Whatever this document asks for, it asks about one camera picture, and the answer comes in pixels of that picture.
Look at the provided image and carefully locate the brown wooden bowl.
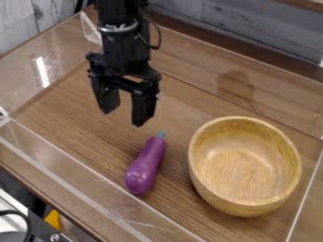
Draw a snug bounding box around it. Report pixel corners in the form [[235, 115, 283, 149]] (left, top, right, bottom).
[[189, 116, 302, 217]]

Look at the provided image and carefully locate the yellow black device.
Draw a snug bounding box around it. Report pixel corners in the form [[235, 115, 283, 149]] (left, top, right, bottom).
[[27, 210, 87, 242]]

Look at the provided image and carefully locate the clear acrylic tray wall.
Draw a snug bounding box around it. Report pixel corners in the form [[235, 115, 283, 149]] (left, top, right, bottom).
[[0, 115, 205, 242]]

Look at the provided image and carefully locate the black cable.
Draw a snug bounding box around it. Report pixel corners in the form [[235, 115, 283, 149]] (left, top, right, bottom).
[[0, 209, 35, 242]]

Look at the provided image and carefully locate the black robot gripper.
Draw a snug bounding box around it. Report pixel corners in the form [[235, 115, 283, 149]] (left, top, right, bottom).
[[86, 21, 162, 127]]

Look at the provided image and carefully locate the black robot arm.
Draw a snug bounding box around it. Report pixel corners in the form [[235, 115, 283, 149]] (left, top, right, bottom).
[[86, 0, 162, 127]]

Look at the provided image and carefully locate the clear acrylic corner bracket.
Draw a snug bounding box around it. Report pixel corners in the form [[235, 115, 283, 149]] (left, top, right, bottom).
[[80, 12, 103, 45]]

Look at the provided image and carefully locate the purple toy eggplant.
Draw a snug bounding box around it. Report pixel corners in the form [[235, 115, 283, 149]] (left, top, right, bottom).
[[125, 130, 167, 194]]

